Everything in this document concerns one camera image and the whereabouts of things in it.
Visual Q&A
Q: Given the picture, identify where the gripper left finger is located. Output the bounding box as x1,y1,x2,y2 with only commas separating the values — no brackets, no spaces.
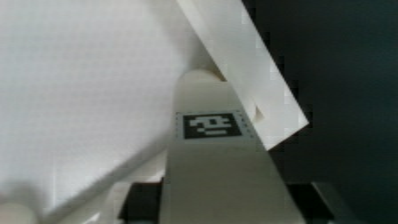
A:
117,182,162,224

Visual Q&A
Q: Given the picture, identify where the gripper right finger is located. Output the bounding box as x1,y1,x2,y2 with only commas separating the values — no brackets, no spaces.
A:
288,182,363,224

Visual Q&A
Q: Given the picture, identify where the white desk leg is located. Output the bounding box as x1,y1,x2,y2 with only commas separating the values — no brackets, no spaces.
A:
160,70,306,224

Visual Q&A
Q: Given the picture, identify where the white desk top panel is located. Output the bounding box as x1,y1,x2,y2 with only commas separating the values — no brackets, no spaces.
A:
0,0,307,224

